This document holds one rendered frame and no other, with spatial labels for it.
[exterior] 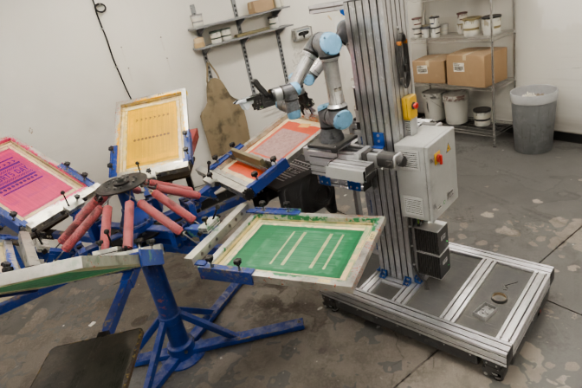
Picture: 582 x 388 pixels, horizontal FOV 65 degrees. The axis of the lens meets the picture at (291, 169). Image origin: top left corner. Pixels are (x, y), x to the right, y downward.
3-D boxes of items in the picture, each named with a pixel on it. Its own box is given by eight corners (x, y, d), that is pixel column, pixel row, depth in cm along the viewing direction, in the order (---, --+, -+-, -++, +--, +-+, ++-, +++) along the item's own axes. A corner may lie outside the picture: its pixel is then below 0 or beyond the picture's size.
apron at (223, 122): (249, 143, 541) (229, 54, 502) (253, 144, 535) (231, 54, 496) (210, 158, 516) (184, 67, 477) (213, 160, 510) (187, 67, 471)
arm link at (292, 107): (295, 113, 258) (292, 94, 253) (304, 117, 248) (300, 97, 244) (283, 117, 255) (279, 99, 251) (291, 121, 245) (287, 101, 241)
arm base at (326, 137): (349, 136, 278) (346, 120, 275) (334, 145, 269) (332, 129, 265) (330, 134, 289) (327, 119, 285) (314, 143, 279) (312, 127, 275)
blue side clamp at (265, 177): (286, 164, 299) (281, 156, 295) (290, 166, 295) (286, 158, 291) (251, 192, 288) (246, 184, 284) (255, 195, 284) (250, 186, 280)
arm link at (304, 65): (308, 27, 258) (268, 104, 261) (317, 27, 248) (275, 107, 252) (324, 38, 264) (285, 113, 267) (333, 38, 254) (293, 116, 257)
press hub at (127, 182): (197, 325, 338) (140, 158, 288) (221, 352, 307) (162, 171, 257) (148, 354, 320) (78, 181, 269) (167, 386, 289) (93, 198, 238)
